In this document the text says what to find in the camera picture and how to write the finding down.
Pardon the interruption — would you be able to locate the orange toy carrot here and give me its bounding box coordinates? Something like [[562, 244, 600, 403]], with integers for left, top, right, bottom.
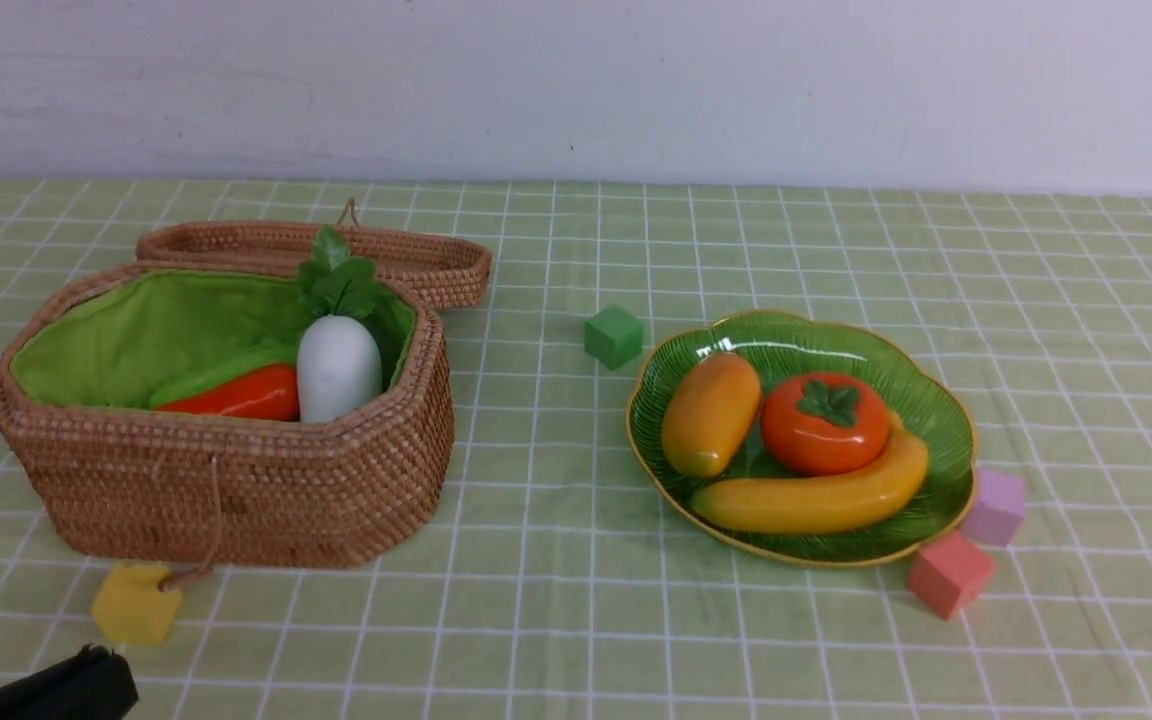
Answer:
[[154, 363, 300, 420]]

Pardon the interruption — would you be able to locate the yellow foam cube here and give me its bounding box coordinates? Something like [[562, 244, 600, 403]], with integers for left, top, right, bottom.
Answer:
[[91, 562, 183, 646]]

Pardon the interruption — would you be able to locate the white toy radish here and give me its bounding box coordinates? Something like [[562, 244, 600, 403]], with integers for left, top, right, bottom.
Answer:
[[296, 225, 384, 424]]

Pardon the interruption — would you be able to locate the yellow toy banana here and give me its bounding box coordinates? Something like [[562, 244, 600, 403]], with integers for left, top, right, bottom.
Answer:
[[691, 416, 931, 536]]

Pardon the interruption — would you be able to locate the green foam cube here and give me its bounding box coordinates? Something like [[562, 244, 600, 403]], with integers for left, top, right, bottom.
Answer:
[[582, 304, 644, 372]]

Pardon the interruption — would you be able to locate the orange yellow toy mango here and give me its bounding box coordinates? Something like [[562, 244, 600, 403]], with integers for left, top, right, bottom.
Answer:
[[660, 353, 761, 479]]

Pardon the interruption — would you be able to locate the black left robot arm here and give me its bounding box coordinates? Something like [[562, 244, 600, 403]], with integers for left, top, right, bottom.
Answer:
[[0, 644, 141, 719]]

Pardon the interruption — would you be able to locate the green checkered tablecloth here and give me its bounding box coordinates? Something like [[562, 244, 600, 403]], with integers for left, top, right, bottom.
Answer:
[[0, 179, 1152, 719]]

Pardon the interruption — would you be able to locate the red foam cube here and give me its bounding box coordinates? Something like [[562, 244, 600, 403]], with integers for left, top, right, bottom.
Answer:
[[905, 530, 996, 620]]

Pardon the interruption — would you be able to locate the pink foam cube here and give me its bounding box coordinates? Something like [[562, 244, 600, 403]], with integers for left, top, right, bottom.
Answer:
[[960, 468, 1026, 547]]

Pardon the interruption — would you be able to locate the green toy cucumber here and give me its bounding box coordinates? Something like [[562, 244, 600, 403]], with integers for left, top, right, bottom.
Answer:
[[143, 344, 296, 409]]

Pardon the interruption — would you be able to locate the orange toy persimmon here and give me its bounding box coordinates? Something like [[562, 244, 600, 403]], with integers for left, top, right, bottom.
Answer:
[[760, 372, 893, 477]]

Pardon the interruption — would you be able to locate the woven rattan basket lid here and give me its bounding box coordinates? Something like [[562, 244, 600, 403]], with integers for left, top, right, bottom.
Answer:
[[134, 199, 493, 310]]

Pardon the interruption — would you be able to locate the woven rattan basket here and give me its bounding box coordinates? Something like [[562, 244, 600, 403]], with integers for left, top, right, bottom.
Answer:
[[0, 262, 454, 568]]

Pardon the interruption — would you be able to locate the green glass leaf plate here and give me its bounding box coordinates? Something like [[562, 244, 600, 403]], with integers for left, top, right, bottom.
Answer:
[[626, 309, 980, 568]]

